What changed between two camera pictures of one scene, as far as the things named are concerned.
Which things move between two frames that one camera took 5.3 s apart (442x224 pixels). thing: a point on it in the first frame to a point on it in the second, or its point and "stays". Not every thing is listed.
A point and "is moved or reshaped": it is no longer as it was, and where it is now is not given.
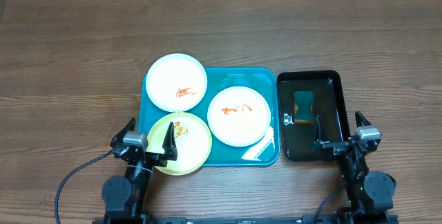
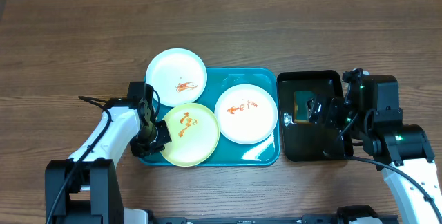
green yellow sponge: (304, 108) stays
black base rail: (311, 218) stays
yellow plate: (192, 139) is moved or reshaped
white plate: (176, 82) is moved or reshaped
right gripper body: (338, 146) to (339, 115)
